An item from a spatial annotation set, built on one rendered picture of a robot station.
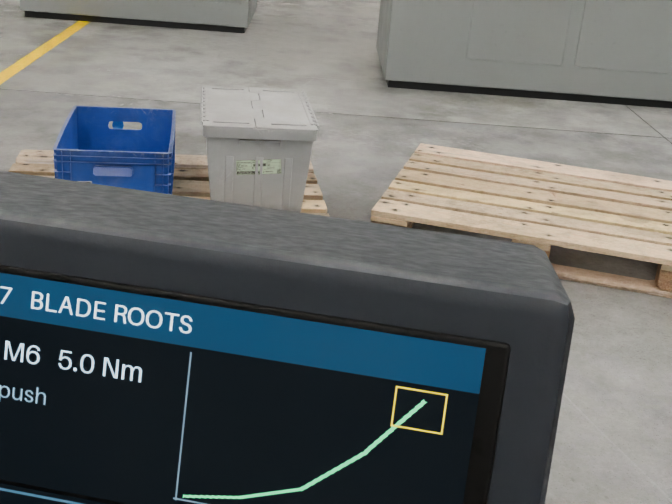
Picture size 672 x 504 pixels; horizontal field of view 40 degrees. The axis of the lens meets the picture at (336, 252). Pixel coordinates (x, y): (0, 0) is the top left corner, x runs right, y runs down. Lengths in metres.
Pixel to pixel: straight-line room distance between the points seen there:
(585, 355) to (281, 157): 1.24
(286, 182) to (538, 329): 3.14
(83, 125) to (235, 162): 0.82
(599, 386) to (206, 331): 2.62
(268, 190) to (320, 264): 3.14
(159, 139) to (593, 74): 3.34
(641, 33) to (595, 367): 3.76
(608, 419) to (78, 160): 1.92
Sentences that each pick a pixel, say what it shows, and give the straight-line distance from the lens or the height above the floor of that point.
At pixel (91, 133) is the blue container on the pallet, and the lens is 3.90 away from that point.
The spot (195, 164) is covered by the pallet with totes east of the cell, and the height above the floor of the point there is 0.14.
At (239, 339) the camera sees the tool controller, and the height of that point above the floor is 1.23.
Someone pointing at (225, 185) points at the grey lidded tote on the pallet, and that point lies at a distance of 3.35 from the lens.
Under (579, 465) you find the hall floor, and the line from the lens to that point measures 2.47.
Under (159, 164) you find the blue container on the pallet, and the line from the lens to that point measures 3.31.
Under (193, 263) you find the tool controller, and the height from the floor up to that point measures 1.25.
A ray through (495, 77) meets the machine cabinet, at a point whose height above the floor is 0.12.
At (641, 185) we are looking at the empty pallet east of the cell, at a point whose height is 0.14.
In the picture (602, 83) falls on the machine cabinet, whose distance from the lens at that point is 6.39.
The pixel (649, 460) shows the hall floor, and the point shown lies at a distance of 2.56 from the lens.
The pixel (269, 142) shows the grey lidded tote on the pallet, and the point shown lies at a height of 0.41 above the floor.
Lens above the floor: 1.35
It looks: 23 degrees down
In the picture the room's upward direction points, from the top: 5 degrees clockwise
